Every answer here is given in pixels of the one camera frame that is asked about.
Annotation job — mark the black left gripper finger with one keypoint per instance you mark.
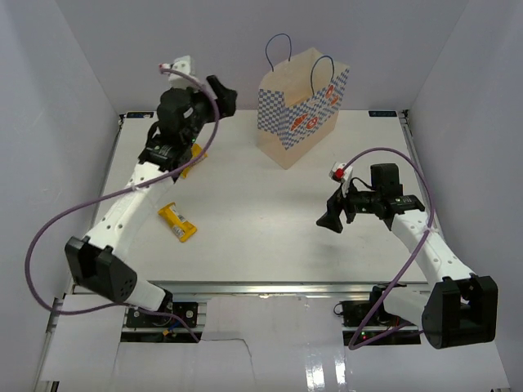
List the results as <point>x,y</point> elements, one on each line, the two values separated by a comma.
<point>227,103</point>
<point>217,87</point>

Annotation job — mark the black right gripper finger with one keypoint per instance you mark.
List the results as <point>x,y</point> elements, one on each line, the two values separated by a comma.
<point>331,218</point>
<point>350,213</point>

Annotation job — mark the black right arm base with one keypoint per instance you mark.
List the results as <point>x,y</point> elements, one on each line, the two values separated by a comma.
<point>352,313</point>

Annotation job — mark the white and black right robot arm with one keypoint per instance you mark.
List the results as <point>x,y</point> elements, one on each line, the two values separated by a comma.
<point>462,306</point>

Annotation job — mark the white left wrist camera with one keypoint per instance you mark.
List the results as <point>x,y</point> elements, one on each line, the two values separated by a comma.
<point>183,65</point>

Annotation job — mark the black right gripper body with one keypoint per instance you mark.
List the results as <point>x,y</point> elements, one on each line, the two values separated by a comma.
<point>364,202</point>

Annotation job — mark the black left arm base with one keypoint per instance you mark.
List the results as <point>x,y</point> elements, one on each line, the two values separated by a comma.
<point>185,311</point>

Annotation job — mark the checkered paper bag blue handles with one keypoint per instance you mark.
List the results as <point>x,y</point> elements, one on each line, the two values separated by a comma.
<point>298,103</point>

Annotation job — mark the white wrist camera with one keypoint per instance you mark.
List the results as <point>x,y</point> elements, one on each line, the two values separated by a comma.
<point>183,65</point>
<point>342,174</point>

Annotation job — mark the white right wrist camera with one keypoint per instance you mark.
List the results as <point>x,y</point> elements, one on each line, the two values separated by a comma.
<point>342,174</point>

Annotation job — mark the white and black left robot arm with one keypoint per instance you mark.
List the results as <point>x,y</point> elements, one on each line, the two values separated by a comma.
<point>96,261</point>

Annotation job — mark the yellow snack bar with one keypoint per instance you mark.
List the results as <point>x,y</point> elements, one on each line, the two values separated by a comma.
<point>197,156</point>
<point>177,223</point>

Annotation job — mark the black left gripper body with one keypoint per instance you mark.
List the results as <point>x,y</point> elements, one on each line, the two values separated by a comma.
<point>205,109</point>

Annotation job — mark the yellow snack bar top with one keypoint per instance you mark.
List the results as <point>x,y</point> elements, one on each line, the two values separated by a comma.
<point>197,156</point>

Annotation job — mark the yellow snack bar bottom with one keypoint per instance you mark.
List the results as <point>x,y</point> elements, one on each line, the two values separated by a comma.
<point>177,223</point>

